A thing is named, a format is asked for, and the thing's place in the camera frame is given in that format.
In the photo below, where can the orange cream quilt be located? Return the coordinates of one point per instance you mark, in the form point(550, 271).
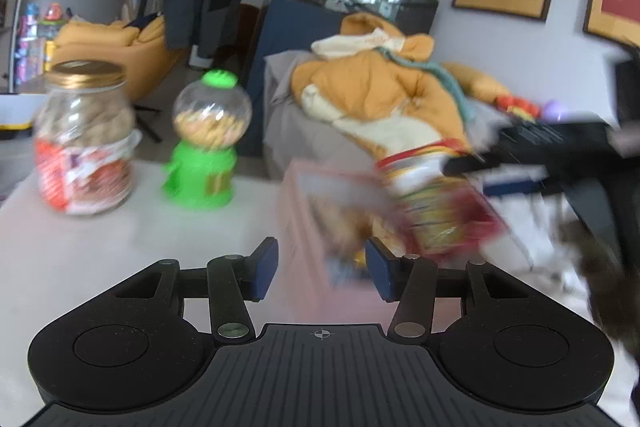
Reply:
point(380, 97)

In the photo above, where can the pink cardboard box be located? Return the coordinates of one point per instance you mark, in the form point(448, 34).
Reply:
point(305, 247)

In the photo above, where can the person's right hand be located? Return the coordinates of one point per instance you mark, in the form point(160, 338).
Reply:
point(607, 292)

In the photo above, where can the purple ball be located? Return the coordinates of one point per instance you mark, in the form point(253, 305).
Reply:
point(556, 110)

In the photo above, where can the yellow armchair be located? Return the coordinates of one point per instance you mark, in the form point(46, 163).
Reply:
point(100, 39)

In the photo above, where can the large gold-lidded peanut jar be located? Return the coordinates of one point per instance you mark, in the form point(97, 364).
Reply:
point(85, 122)

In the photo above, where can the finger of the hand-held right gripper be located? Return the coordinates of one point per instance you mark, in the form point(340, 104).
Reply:
point(505, 149)
point(520, 188)

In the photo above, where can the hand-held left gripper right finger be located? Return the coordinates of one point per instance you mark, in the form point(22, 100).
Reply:
point(380, 269)

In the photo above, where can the yellow black tray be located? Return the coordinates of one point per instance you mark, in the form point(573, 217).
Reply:
point(15, 109)

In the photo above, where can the red yellow striped snack bag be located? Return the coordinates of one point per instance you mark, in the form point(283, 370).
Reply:
point(430, 207)

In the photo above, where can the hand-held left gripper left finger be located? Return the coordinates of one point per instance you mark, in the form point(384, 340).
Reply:
point(265, 268)

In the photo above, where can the colourful toy pile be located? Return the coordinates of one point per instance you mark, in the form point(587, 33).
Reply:
point(37, 37)

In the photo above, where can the green candy dispenser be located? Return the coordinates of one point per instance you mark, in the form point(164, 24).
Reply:
point(200, 172)

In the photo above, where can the red orange toy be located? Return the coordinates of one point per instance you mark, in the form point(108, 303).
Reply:
point(520, 107)

